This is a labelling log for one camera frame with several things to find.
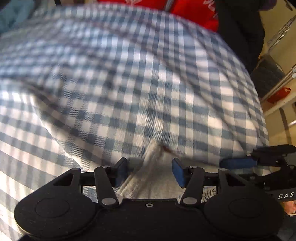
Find red object on floor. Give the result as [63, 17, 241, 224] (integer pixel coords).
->
[267, 87, 291, 104]

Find red jacket person torso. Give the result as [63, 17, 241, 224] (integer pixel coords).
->
[105, 0, 219, 32]

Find dark grey folded cloth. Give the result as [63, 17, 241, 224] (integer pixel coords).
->
[250, 54, 285, 98]

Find grey printed pants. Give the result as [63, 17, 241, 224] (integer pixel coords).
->
[116, 141, 218, 204]

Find blue checkered bed sheet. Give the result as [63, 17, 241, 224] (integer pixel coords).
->
[1, 4, 268, 240]

